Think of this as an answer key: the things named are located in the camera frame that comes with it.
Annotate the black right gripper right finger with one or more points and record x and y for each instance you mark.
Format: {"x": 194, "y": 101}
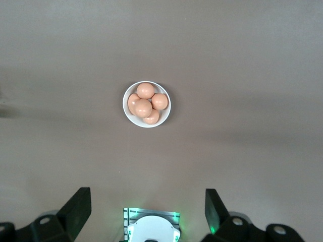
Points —
{"x": 222, "y": 227}

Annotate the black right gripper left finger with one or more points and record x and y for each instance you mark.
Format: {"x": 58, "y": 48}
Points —
{"x": 70, "y": 221}

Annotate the brown egg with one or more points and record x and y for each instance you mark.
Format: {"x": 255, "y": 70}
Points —
{"x": 145, "y": 90}
{"x": 153, "y": 119}
{"x": 143, "y": 108}
{"x": 131, "y": 100}
{"x": 160, "y": 101}

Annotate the white round bowl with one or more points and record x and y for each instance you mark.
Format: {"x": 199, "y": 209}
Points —
{"x": 136, "y": 122}

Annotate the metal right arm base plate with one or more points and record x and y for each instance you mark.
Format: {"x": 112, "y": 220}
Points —
{"x": 131, "y": 214}

